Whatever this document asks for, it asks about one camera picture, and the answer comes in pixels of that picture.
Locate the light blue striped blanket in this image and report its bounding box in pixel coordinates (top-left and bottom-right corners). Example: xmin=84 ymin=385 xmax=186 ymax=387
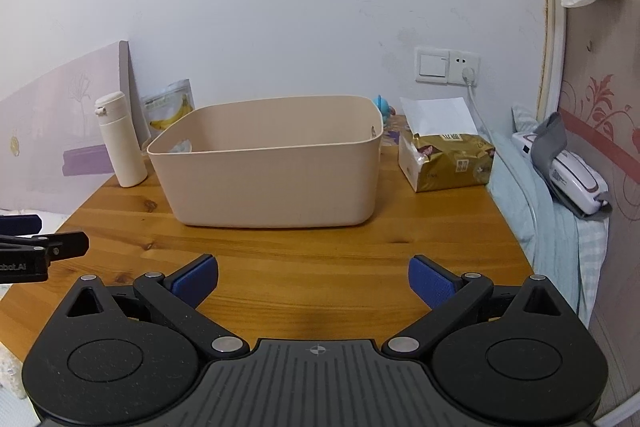
xmin=487 ymin=104 xmax=612 ymax=324

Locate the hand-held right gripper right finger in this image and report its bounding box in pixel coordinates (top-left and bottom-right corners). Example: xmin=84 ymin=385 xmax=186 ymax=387
xmin=381 ymin=255 xmax=577 ymax=362

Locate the beige plastic storage bin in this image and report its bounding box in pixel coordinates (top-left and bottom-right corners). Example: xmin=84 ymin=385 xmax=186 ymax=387
xmin=146 ymin=94 xmax=385 ymax=228

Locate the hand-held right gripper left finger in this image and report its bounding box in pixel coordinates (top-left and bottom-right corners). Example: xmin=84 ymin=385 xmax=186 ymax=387
xmin=50 ymin=254 xmax=251 ymax=363

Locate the white power cable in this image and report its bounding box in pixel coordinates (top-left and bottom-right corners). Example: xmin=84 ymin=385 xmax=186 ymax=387
xmin=467 ymin=85 xmax=495 ymax=134

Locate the cream framed bed headboard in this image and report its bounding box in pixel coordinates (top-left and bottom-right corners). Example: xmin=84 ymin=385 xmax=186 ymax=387
xmin=534 ymin=0 xmax=640 ymax=424

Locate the grey blood pressure cuff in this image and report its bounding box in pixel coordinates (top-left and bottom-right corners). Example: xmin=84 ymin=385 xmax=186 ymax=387
xmin=529 ymin=111 xmax=612 ymax=208

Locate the white blood pressure monitor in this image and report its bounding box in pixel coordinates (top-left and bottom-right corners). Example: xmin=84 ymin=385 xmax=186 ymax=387
xmin=510 ymin=131 xmax=612 ymax=220

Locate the pink purple printed board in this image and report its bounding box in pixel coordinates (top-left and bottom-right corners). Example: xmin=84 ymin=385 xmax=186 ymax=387
xmin=0 ymin=39 xmax=152 ymax=214

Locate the white fuzzy cloth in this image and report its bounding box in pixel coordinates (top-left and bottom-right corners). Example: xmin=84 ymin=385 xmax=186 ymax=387
xmin=0 ymin=346 xmax=27 ymax=402

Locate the blue cartoon figurine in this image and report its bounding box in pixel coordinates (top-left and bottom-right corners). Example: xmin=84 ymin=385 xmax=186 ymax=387
xmin=372 ymin=95 xmax=396 ymax=120

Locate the white wall socket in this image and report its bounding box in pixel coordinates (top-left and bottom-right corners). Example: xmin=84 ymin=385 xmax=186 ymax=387
xmin=447 ymin=50 xmax=482 ymax=86

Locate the banana print snack pouch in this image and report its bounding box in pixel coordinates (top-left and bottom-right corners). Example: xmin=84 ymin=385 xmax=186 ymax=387
xmin=140 ymin=79 xmax=195 ymax=140

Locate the white paper envelope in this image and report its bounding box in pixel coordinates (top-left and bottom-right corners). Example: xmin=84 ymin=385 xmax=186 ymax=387
xmin=399 ymin=96 xmax=480 ymax=138

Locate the white wall switch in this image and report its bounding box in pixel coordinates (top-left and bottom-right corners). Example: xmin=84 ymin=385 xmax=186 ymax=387
xmin=414 ymin=47 xmax=450 ymax=84

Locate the gold tissue pack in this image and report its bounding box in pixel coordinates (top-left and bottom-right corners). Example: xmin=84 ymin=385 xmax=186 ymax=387
xmin=398 ymin=129 xmax=496 ymax=194

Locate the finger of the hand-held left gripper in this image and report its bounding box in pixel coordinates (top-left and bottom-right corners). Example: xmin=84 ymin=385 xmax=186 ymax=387
xmin=0 ymin=231 xmax=90 ymax=261
xmin=0 ymin=214 xmax=42 ymax=234

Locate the cream thermos bottle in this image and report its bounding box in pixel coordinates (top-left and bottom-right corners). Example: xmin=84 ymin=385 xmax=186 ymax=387
xmin=94 ymin=90 xmax=149 ymax=188

